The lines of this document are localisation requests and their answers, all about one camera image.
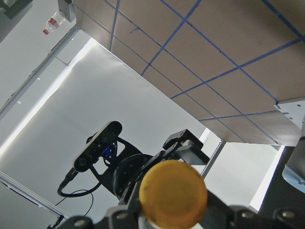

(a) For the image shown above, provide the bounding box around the clear plastic bottle red cap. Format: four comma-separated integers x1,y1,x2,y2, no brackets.
42,11,66,35

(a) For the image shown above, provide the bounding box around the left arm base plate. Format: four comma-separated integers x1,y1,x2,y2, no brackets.
274,97,305,129

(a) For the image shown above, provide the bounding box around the black braided cable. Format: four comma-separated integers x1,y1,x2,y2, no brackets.
57,168,101,198

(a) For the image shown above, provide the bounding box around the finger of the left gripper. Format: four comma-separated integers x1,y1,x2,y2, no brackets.
163,129,210,165

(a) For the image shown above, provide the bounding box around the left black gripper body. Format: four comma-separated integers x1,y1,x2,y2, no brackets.
90,137,169,205

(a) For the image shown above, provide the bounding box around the yellow push button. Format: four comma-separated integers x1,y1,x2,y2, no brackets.
139,160,208,229

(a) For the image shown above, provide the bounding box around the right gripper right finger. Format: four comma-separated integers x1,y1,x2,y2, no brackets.
200,191,305,229

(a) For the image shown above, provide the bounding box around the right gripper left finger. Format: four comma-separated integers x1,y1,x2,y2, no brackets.
56,205,143,229

